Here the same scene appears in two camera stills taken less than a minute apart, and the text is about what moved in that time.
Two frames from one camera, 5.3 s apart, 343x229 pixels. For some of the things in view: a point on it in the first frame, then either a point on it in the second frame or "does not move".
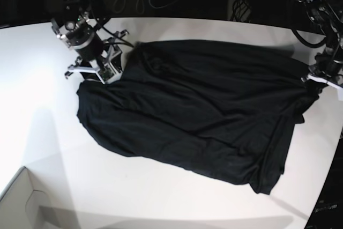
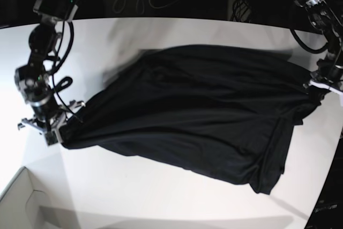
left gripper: (108, 69) -> (53, 124)
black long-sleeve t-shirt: (224, 110) does not move
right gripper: (317, 75) -> (318, 80)
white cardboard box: (26, 205) does not move
